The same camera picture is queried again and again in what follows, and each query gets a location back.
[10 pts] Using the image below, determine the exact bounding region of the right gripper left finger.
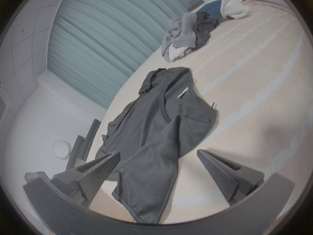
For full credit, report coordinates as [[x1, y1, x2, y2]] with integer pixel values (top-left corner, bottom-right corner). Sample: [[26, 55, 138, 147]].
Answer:
[[52, 151, 121, 203]]

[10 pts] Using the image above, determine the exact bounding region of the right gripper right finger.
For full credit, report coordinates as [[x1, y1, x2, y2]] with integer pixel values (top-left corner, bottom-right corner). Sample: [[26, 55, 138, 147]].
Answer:
[[197, 149, 265, 203]]

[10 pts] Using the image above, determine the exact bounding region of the black T-shirt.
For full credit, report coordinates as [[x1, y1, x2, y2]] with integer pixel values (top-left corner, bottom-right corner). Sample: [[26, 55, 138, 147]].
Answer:
[[95, 67, 218, 224]]

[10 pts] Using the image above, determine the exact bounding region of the bed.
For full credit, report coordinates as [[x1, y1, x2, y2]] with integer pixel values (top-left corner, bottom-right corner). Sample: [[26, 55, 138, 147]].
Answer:
[[66, 0, 311, 227]]

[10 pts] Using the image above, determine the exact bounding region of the pile of clothes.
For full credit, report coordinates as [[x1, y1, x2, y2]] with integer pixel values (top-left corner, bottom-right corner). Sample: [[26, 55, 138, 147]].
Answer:
[[161, 0, 253, 63]]

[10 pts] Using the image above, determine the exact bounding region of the blue-green curtain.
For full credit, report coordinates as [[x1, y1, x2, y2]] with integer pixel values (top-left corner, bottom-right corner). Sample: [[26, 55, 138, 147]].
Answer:
[[46, 0, 196, 112]]

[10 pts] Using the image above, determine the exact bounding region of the dark bedside table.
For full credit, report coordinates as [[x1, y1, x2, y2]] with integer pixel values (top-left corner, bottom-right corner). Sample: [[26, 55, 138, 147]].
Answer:
[[188, 0, 205, 11]]

